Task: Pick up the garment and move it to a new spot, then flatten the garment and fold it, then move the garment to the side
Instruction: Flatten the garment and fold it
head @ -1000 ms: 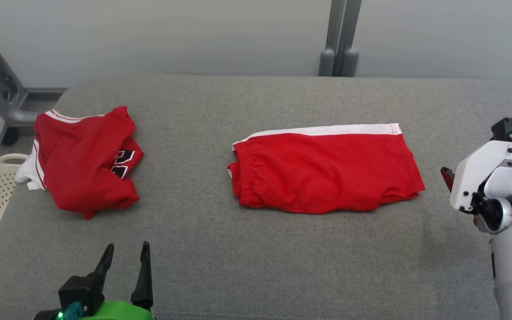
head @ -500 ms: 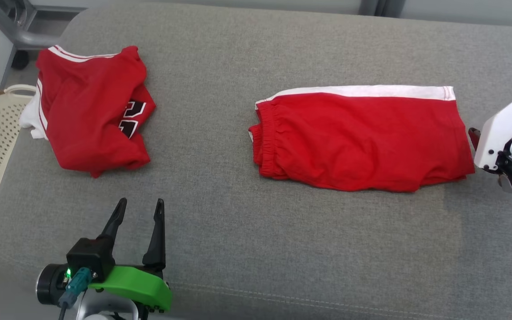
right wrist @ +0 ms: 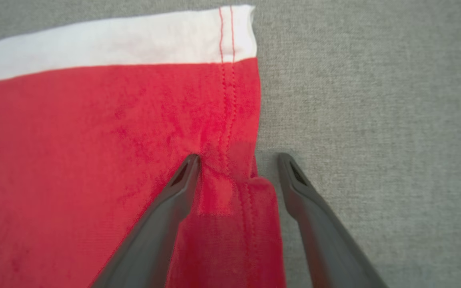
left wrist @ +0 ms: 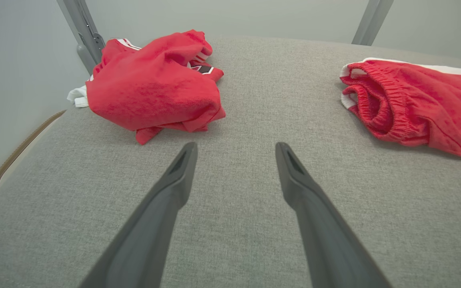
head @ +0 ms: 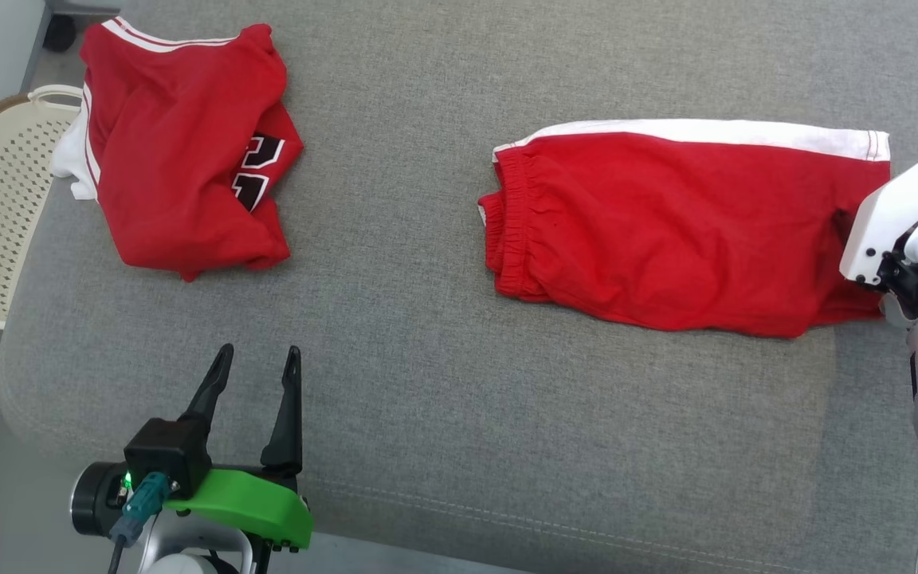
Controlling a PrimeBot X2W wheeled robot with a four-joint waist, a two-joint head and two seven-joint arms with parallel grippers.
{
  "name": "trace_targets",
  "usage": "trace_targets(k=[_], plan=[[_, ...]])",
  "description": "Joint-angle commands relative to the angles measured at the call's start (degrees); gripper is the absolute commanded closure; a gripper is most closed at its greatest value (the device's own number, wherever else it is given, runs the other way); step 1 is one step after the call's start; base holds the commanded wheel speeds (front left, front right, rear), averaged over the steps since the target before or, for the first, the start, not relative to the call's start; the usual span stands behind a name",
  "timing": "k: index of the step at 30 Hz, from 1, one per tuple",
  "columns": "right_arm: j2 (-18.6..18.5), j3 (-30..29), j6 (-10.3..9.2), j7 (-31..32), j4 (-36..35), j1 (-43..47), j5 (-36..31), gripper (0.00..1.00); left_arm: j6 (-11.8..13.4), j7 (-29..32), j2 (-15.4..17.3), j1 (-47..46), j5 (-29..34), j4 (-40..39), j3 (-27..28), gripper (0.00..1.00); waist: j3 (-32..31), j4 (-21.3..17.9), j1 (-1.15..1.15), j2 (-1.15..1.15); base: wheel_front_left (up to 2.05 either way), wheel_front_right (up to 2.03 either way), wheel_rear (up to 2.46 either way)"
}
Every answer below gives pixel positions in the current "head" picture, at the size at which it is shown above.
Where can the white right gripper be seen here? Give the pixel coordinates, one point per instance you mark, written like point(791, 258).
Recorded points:
point(889, 215)

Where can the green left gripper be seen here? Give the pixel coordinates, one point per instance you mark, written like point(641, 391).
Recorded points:
point(260, 506)

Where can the red shorts with white stripe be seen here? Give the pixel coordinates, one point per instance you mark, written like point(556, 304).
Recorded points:
point(666, 231)

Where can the red jersey with white sleeves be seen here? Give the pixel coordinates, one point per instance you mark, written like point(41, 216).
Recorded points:
point(172, 159)

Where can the black caster wheel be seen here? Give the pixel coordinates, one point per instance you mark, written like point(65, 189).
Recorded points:
point(59, 33)

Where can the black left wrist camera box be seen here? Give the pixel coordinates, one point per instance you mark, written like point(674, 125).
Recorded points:
point(166, 454)

